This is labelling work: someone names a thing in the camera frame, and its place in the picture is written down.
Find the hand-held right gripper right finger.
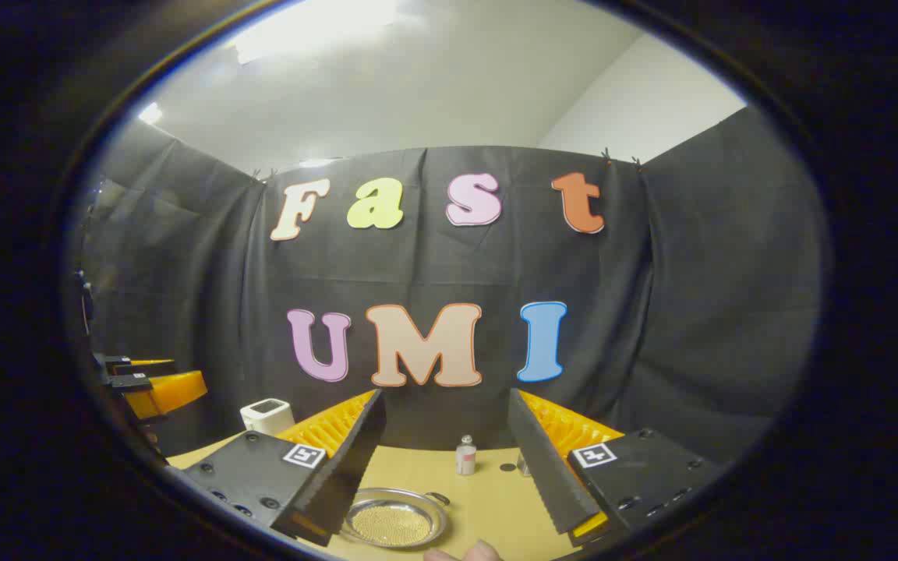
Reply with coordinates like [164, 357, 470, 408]
[507, 388, 724, 548]

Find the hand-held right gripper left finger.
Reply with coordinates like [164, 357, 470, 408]
[180, 388, 387, 548]

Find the steel pot with black handles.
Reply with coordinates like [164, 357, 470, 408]
[340, 488, 452, 549]

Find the pile of yellow soybeans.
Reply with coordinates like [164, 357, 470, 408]
[349, 503, 433, 547]

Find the white toaster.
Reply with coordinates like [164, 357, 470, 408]
[240, 398, 296, 436]

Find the black backdrop cloth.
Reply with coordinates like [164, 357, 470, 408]
[79, 105, 826, 468]

